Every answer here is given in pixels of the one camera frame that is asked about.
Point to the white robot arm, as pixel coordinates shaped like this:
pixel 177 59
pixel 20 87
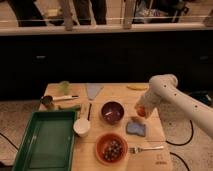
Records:
pixel 164 87

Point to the grey triangular cloth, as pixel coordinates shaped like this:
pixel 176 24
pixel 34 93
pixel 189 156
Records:
pixel 93 89

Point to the green translucent cup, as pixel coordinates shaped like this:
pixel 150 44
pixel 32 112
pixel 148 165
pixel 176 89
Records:
pixel 64 87

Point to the orange bowl with grapes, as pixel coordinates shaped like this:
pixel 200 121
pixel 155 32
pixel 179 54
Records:
pixel 110 149

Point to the yellow banana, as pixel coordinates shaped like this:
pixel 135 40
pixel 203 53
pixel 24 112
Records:
pixel 137 87

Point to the white paper cup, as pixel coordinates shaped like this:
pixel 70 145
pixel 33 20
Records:
pixel 82 127

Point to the orange-red apple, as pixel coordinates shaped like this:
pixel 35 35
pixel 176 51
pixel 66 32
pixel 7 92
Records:
pixel 140 111

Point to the wooden handled knife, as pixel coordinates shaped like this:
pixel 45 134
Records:
pixel 85 111

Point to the blue sponge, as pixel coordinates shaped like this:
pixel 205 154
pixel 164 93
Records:
pixel 136 128

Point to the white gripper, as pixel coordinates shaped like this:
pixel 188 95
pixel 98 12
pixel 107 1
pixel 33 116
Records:
pixel 149 100

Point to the purple bowl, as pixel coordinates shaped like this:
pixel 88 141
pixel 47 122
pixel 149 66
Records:
pixel 112 112

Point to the silver fork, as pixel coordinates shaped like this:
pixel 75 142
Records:
pixel 135 150

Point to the metal can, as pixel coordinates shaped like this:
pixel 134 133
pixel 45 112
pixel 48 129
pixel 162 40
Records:
pixel 47 101

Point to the green plastic tray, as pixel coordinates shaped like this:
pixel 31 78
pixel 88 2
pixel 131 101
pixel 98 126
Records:
pixel 48 142

